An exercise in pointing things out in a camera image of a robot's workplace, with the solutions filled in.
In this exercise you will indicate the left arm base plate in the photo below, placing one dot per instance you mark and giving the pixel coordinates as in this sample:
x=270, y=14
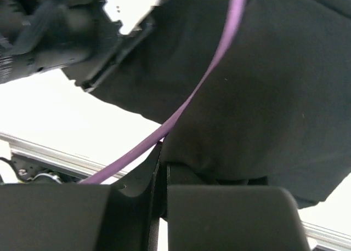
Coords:
x=24, y=170

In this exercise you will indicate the black trousers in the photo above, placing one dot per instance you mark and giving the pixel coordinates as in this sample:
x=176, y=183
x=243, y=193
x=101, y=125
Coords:
x=274, y=111

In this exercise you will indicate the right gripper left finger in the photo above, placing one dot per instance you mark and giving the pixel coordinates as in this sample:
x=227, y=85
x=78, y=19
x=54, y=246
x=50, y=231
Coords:
x=51, y=216

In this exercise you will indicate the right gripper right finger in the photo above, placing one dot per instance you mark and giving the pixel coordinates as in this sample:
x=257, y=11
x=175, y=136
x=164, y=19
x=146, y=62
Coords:
x=221, y=217

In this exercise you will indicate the front aluminium frame rail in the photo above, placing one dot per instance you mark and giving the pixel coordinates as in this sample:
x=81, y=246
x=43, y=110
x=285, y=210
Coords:
x=325, y=238

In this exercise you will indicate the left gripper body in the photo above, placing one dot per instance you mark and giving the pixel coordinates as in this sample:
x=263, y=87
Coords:
x=38, y=36

